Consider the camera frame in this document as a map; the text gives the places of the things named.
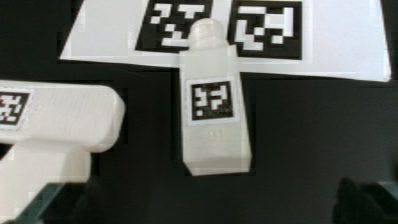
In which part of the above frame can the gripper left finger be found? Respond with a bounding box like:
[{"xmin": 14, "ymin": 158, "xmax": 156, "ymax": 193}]
[{"xmin": 10, "ymin": 181, "xmax": 101, "ymax": 224}]

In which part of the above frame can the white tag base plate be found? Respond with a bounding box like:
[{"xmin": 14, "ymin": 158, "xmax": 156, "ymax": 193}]
[{"xmin": 60, "ymin": 0, "xmax": 390, "ymax": 82}]

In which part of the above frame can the white chair back frame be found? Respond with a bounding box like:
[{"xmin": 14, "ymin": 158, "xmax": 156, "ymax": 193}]
[{"xmin": 0, "ymin": 80, "xmax": 126, "ymax": 222}]

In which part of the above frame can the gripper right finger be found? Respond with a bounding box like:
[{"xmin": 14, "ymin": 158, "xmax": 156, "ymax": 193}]
[{"xmin": 332, "ymin": 178, "xmax": 398, "ymax": 224}]

